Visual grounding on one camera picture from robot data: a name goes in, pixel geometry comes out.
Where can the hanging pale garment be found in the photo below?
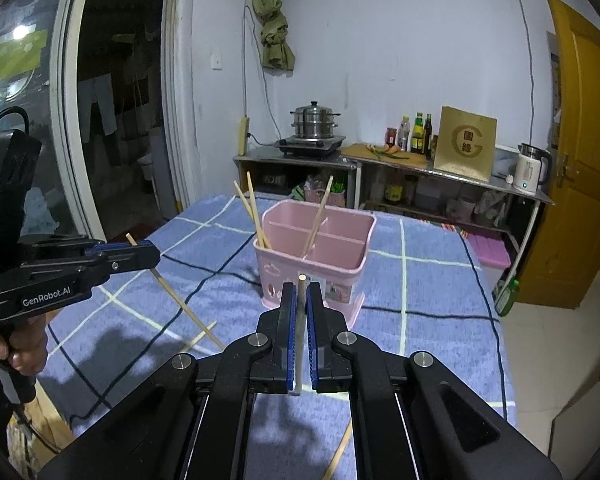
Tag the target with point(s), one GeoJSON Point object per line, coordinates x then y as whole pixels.
{"type": "Point", "coordinates": [100, 105]}

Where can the blue checked tablecloth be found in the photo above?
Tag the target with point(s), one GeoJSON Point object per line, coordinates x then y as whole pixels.
{"type": "Point", "coordinates": [430, 335]}

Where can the white electric kettle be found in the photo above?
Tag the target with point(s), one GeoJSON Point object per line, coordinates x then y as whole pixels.
{"type": "Point", "coordinates": [525, 170]}

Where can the pink woven basket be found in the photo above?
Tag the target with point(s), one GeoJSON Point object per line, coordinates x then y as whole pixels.
{"type": "Point", "coordinates": [312, 194]}

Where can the pink storage box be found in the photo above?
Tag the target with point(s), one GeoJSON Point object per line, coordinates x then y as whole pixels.
{"type": "Point", "coordinates": [490, 252]}

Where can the pale pink cloth bag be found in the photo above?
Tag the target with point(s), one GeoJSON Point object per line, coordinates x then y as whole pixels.
{"type": "Point", "coordinates": [487, 207]}

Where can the green oil bottle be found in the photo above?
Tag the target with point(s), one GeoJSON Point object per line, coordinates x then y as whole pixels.
{"type": "Point", "coordinates": [418, 135]}

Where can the wooden cutting board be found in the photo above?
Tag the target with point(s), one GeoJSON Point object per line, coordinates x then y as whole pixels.
{"type": "Point", "coordinates": [360, 154]}

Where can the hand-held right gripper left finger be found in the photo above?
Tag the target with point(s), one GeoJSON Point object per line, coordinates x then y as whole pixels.
{"type": "Point", "coordinates": [289, 340]}

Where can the translucent plastic box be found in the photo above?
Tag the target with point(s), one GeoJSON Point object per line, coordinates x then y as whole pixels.
{"type": "Point", "coordinates": [505, 160]}

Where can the beige flat board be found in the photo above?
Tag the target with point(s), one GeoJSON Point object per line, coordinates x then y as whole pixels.
{"type": "Point", "coordinates": [580, 410]}

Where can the white door frame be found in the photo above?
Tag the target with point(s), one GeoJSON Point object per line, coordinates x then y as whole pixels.
{"type": "Point", "coordinates": [62, 110]}

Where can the golden gift box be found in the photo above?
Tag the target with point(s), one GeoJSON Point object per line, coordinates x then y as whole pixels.
{"type": "Point", "coordinates": [462, 145]}

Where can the metal counter shelf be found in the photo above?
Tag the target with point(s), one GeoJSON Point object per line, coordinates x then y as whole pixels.
{"type": "Point", "coordinates": [260, 159]}

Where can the knotted green cloth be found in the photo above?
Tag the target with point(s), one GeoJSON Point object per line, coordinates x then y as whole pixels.
{"type": "Point", "coordinates": [275, 45]}

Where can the person's left hand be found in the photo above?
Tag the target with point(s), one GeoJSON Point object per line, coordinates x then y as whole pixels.
{"type": "Point", "coordinates": [25, 350]}

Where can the black induction cooktop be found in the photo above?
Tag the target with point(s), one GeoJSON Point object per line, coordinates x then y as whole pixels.
{"type": "Point", "coordinates": [305, 146]}

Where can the green plastic bottle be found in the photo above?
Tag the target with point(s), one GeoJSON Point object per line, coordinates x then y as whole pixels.
{"type": "Point", "coordinates": [507, 297]}

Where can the green scallion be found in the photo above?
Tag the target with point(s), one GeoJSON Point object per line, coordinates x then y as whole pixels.
{"type": "Point", "coordinates": [395, 156]}

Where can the clear plastic bottle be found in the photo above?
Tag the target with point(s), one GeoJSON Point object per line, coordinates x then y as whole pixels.
{"type": "Point", "coordinates": [404, 135]}

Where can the stainless steel steamer pot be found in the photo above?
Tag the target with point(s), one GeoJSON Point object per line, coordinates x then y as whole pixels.
{"type": "Point", "coordinates": [314, 122]}

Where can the orange carrot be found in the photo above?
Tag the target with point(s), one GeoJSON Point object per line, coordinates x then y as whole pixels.
{"type": "Point", "coordinates": [392, 150]}

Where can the red sauce jar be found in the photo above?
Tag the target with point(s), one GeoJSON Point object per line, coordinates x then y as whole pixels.
{"type": "Point", "coordinates": [391, 139]}

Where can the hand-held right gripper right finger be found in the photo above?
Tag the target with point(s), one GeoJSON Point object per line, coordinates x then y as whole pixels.
{"type": "Point", "coordinates": [311, 340]}

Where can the white wall switch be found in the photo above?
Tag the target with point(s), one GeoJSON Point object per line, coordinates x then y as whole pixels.
{"type": "Point", "coordinates": [216, 60]}

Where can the pink plastic utensil basket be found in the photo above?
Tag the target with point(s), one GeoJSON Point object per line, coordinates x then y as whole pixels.
{"type": "Point", "coordinates": [340, 260]}

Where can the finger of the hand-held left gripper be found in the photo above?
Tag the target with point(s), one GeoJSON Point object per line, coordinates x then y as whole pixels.
{"type": "Point", "coordinates": [99, 251]}
{"type": "Point", "coordinates": [132, 257]}

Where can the yellow wooden door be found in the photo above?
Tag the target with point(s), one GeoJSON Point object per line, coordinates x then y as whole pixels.
{"type": "Point", "coordinates": [580, 160]}

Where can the dark glass bottle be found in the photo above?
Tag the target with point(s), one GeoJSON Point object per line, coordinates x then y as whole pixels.
{"type": "Point", "coordinates": [428, 135]}

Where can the yellowed power strip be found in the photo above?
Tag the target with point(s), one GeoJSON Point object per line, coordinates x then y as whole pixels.
{"type": "Point", "coordinates": [243, 135]}

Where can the glass door with cartoon stickers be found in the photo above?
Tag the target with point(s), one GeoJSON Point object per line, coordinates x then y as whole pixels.
{"type": "Point", "coordinates": [15, 60]}

